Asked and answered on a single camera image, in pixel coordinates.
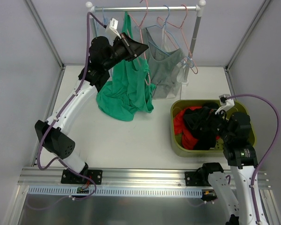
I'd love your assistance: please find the black tank top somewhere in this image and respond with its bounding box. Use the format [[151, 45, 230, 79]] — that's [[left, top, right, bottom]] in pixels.
[[183, 102, 219, 150]]

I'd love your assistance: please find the blue hanger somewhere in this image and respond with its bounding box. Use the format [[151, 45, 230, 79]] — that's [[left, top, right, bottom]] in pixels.
[[102, 7, 108, 26], [95, 7, 106, 28], [147, 4, 198, 71]]

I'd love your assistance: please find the red tank top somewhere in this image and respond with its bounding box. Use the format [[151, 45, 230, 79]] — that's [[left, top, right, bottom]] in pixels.
[[173, 106, 204, 150]]

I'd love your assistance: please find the green tank top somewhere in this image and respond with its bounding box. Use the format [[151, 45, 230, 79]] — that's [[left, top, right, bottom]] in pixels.
[[95, 11, 157, 122]]

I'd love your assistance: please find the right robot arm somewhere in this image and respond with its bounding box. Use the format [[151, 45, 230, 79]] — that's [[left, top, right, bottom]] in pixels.
[[199, 111, 268, 225]]

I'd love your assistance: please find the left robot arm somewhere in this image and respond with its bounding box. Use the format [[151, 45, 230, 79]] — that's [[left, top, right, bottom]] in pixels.
[[35, 33, 148, 184]]

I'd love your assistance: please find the grey tank top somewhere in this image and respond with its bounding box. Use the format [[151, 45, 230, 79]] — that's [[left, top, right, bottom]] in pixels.
[[142, 28, 184, 99]]

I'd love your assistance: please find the olive green plastic basket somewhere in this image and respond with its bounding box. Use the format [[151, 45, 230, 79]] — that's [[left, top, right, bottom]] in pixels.
[[170, 99, 257, 158]]

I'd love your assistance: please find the white clothes rack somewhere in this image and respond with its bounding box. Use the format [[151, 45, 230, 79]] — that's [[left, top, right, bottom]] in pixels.
[[85, 0, 206, 85]]

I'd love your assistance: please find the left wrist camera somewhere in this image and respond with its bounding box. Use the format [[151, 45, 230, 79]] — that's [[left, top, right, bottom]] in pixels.
[[105, 17, 121, 40]]

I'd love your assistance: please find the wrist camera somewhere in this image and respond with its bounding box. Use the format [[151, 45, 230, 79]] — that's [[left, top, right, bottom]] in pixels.
[[215, 94, 235, 114], [105, 17, 121, 40]]

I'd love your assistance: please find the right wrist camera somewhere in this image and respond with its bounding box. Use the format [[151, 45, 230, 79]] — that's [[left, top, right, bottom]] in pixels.
[[215, 94, 235, 114]]

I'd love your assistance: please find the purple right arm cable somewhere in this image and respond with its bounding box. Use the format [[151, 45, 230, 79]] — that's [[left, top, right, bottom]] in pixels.
[[227, 94, 281, 223]]

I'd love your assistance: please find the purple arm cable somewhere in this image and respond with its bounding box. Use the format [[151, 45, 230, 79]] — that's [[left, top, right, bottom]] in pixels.
[[227, 94, 281, 223], [36, 12, 108, 202]]

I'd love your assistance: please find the white slotted cable duct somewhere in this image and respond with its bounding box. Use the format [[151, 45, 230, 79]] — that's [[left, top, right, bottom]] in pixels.
[[28, 186, 203, 198]]

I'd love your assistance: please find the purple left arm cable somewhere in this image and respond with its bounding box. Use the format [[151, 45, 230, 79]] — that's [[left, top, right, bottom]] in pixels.
[[36, 12, 108, 202]]

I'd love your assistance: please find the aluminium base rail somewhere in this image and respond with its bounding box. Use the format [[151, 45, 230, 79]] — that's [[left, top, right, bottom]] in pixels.
[[17, 166, 272, 188]]

